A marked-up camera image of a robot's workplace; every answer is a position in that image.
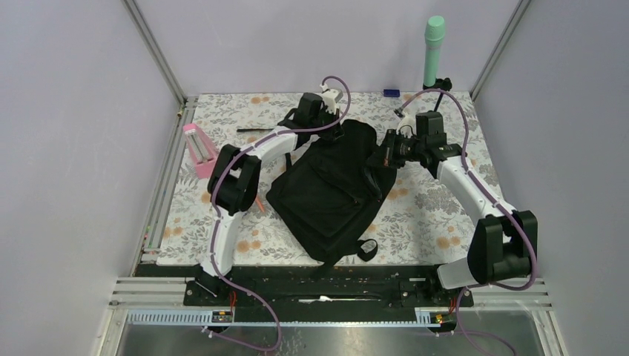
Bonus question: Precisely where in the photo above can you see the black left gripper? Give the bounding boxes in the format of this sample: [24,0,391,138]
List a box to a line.
[307,105,342,140]

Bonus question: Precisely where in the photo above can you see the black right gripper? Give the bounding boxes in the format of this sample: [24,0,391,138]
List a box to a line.
[365,129,425,169]

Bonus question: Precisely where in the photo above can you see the black student backpack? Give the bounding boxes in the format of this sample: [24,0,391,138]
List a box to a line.
[266,119,397,266]

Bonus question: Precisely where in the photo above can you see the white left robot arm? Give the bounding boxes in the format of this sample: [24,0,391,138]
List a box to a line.
[200,88,345,305]

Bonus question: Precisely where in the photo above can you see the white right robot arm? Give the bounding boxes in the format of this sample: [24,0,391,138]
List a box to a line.
[369,109,537,306]

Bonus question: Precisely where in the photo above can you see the black pen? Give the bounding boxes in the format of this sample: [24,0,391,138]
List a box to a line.
[236,128,274,133]

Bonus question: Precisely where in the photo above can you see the black microphone tripod stand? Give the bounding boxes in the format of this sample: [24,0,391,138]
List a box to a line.
[423,77,452,112]

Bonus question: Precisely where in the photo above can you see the small blue box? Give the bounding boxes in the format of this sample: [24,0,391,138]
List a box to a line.
[383,89,401,98]

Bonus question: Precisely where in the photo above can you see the floral patterned table mat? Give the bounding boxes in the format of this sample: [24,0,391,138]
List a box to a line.
[157,91,500,266]

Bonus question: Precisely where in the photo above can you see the pink metronome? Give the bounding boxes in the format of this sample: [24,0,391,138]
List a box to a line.
[182,123,219,179]

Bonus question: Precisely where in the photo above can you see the mint green microphone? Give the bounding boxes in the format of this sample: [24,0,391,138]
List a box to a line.
[423,16,446,88]

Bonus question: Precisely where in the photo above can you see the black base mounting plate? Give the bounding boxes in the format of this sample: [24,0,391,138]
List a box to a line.
[134,264,474,324]

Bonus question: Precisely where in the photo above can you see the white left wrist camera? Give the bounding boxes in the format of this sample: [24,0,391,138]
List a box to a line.
[319,84,343,114]

